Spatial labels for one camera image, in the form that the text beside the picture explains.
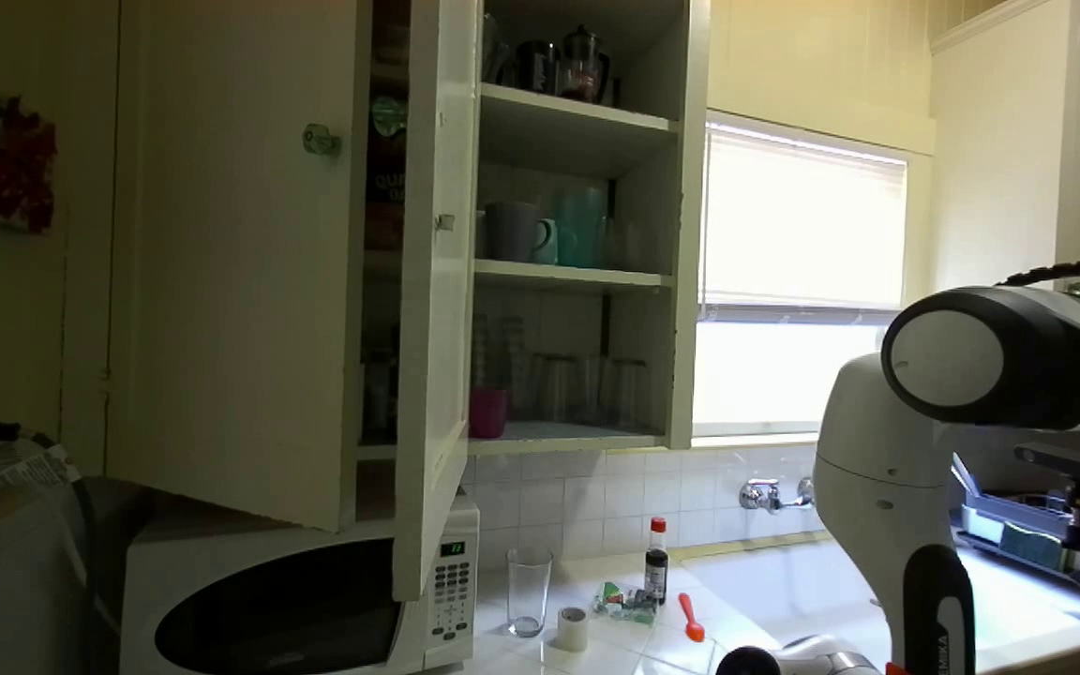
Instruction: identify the pink cup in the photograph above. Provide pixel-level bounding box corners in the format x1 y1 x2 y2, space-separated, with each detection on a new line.
469 386 513 442

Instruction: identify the white kitchen sink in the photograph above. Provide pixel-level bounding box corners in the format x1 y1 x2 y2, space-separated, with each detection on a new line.
674 537 892 643

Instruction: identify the dark metal coffee pot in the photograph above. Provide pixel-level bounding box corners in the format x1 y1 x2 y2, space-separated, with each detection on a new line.
554 22 627 107

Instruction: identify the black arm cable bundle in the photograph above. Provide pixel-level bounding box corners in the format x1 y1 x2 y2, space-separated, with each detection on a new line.
1000 256 1080 292

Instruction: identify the white refrigerator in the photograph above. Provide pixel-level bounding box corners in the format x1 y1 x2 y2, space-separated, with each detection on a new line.
0 481 99 675

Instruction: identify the small white cup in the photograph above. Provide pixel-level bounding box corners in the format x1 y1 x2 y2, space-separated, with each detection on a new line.
553 605 593 657

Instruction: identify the white microwave oven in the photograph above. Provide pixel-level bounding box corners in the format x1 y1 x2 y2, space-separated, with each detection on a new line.
115 487 485 675

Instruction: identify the teal pitcher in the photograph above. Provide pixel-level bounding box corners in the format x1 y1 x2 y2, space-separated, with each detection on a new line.
553 178 617 270

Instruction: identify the grey mug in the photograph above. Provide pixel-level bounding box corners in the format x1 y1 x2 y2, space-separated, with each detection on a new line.
485 200 564 265

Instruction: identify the cream tall wall cabinet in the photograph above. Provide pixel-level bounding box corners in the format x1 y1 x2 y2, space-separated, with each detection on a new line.
925 0 1080 301

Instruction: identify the chrome wall faucet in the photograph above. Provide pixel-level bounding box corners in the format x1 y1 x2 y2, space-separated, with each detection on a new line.
739 472 820 516

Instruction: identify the cream open cabinet door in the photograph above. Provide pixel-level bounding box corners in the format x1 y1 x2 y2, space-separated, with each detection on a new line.
390 0 485 605

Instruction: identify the tall clear drinking glass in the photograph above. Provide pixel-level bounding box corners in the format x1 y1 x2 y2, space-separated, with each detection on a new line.
503 542 554 642

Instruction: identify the red wall picture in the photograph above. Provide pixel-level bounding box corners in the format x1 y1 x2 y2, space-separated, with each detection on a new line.
0 71 65 240

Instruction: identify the orange plastic spoon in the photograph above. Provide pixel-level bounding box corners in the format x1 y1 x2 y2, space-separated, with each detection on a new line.
674 588 709 648

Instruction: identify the clear tumbler glass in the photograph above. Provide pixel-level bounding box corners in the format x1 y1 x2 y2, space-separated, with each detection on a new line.
569 355 617 431
609 355 659 435
520 351 577 431

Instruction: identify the soy sauce bottle red cap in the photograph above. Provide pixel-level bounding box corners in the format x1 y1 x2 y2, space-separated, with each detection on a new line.
640 513 674 608

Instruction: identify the kitchen window with blind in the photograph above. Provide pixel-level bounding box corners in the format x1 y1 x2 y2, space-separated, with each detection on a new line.
693 107 919 448

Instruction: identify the cream wide cabinet door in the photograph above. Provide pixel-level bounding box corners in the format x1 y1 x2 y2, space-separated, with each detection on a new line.
103 0 374 537

